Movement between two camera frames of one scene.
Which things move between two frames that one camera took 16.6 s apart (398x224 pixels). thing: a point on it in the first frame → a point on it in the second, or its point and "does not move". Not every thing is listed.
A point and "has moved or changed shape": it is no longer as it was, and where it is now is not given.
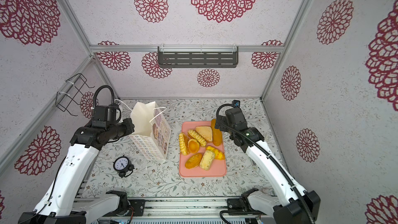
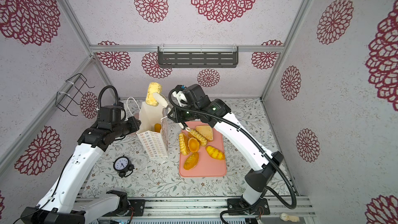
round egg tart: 193,145 does not move
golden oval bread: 194,161 does not move
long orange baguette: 217,135 → 157,127
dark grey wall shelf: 169,56 does not move
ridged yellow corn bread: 183,143 does not move
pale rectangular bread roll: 207,159 → 153,87
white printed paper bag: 152,133 has moved or changed shape
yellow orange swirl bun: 218,155 does not move
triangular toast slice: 205,131 does not move
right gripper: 223,127 → 178,112
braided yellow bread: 192,134 does not move
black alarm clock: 123,165 does not move
